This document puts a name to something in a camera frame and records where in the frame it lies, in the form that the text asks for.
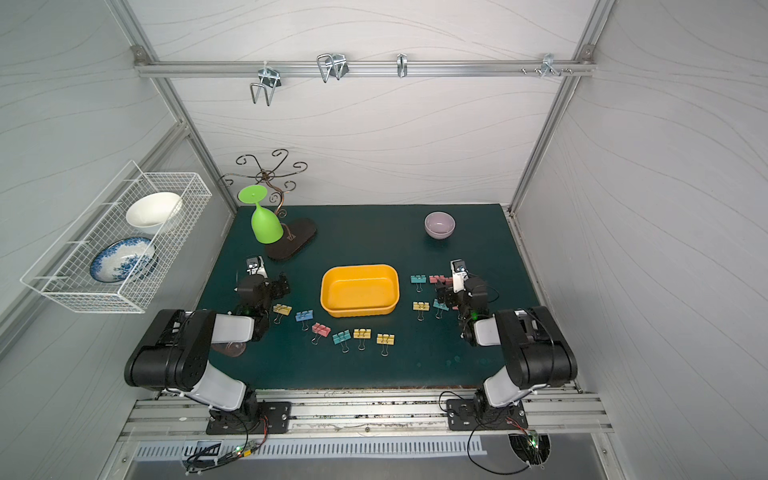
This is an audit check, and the large pink binder clip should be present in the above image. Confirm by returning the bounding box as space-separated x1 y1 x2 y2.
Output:
311 323 331 345

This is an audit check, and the green plastic wine glass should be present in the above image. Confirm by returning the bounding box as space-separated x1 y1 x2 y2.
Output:
238 185 283 245

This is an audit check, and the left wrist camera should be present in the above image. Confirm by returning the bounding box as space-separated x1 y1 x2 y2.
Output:
246 256 268 278

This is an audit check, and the teal binder clip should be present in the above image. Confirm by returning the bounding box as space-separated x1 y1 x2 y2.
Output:
332 330 352 354
432 299 449 319
410 275 427 292

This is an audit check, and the white wire basket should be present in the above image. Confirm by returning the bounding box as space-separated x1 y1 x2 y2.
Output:
21 162 212 314

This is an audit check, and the yellow plastic storage box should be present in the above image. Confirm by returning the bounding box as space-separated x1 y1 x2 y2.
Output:
320 264 400 318

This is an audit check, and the black metal cup stand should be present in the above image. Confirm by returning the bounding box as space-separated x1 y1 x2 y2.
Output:
218 148 317 262

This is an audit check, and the double prong metal hook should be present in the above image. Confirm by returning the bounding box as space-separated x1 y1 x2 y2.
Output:
249 65 282 106

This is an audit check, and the metal hook right end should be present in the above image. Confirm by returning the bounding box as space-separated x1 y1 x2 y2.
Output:
520 54 573 78

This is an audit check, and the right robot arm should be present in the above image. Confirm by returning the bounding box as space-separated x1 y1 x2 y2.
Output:
433 274 578 413

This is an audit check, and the cream binder clip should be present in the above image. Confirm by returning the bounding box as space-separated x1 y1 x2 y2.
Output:
272 304 292 325
376 333 395 357
353 328 372 351

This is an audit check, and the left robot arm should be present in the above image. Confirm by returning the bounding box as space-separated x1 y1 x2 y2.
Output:
124 274 290 412

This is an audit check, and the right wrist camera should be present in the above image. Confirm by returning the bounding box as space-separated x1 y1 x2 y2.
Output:
450 259 469 293

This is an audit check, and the clear plastic cup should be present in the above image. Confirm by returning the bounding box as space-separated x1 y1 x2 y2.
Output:
211 342 247 358

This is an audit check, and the blue binder clip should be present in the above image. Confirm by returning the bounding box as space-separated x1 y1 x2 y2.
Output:
295 310 314 331

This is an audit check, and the purple ceramic bowl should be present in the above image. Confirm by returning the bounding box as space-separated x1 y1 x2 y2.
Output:
424 211 456 240

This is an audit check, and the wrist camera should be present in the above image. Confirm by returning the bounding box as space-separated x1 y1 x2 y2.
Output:
246 256 268 278
450 259 469 293

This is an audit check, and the aluminium crossbar rail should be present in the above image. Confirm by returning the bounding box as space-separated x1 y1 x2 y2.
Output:
135 58 597 79

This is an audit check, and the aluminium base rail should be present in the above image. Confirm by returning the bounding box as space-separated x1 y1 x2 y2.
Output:
119 385 613 441

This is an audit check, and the blue patterned plate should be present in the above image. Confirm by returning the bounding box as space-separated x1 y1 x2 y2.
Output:
89 237 156 284

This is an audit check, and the yellow binder clip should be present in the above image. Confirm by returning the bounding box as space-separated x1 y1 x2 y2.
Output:
412 301 430 322

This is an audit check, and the green table mat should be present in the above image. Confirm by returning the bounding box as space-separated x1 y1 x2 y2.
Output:
210 204 538 389

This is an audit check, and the white ceramic bowl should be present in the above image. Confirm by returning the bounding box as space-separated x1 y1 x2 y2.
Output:
125 192 183 235

